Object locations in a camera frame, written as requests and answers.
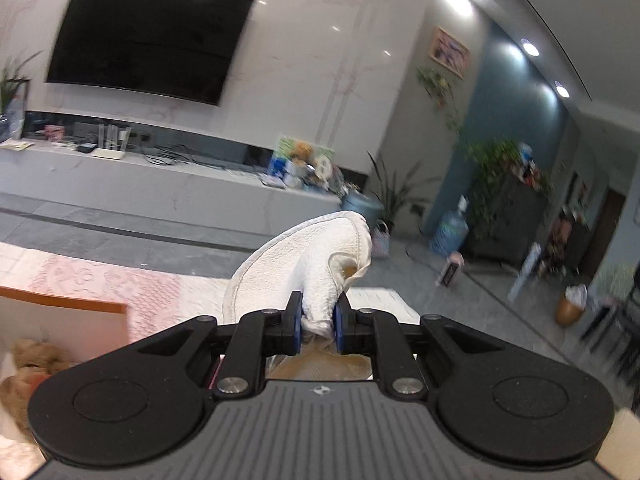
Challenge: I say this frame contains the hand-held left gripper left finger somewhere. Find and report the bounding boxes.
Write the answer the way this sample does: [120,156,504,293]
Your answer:
[135,292,304,396]

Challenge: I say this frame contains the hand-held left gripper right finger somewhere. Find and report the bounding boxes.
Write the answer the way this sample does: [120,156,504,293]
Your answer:
[334,296,501,396]

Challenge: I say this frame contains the white cloth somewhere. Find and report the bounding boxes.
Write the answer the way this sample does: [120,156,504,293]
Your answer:
[222,211,373,356]

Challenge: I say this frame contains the brown plush toy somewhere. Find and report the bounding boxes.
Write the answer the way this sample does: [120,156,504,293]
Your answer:
[0,338,76,438]

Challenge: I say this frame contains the grey-blue trash can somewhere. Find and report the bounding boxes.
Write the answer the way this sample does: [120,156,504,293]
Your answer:
[341,191,385,228]

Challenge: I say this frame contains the pink space heater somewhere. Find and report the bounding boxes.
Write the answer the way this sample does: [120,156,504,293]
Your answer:
[436,252,466,288]

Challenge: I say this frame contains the long-leaf potted plant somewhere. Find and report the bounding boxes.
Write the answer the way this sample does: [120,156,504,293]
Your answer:
[366,150,441,233]

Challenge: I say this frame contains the blue water jug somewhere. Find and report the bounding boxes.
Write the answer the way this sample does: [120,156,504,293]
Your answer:
[431,196,470,256]

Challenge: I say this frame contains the white standing board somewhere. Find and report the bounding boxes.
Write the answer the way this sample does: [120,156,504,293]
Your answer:
[507,241,543,303]

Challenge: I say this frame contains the white marble television cabinet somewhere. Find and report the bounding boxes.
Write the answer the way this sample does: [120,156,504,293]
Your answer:
[0,110,346,236]

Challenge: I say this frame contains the dark cabinet with plants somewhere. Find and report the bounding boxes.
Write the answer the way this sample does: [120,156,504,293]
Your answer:
[465,140,553,241]

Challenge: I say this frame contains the colourful toy figure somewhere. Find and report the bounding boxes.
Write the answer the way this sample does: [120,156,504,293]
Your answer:
[517,142,543,186]

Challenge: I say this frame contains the white router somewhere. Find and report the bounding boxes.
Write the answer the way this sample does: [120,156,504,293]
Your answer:
[94,124,132,161]

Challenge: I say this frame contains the hanging vine plant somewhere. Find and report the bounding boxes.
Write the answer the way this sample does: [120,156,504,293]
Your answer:
[416,65,466,136]

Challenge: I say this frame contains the dark chair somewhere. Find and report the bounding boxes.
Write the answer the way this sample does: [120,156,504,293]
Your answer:
[580,300,640,386]

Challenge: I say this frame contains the green plant in glass vase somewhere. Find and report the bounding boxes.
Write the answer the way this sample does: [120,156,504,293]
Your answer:
[0,50,43,143]

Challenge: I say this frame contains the black cables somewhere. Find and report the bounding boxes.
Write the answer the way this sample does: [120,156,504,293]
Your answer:
[142,145,246,167]

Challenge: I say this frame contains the framed wall picture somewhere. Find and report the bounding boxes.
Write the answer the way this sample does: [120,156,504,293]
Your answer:
[429,26,471,79]

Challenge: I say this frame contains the black wall television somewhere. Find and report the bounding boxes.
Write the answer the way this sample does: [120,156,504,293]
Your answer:
[46,0,254,107]

